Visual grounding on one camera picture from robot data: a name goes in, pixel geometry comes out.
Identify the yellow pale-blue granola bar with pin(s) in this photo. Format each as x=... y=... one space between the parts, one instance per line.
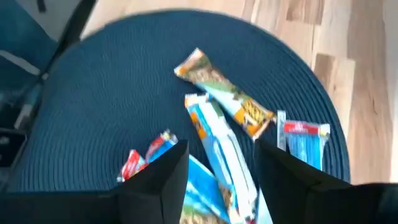
x=217 y=84
x=224 y=149

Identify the round dark woven placemat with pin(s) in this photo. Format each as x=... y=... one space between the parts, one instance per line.
x=109 y=93

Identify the red green granola bar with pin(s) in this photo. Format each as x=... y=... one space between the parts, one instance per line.
x=132 y=165

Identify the white silver granola bar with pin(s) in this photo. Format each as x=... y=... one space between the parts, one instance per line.
x=281 y=130

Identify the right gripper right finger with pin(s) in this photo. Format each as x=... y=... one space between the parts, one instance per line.
x=286 y=189

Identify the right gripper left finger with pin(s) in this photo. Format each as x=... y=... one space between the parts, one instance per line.
x=155 y=193

